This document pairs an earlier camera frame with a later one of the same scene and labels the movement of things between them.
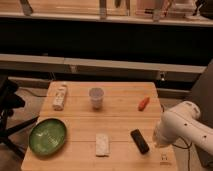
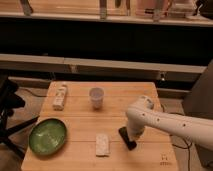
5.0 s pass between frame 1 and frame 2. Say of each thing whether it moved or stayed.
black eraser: moved
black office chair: stayed
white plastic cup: stayed
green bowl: stayed
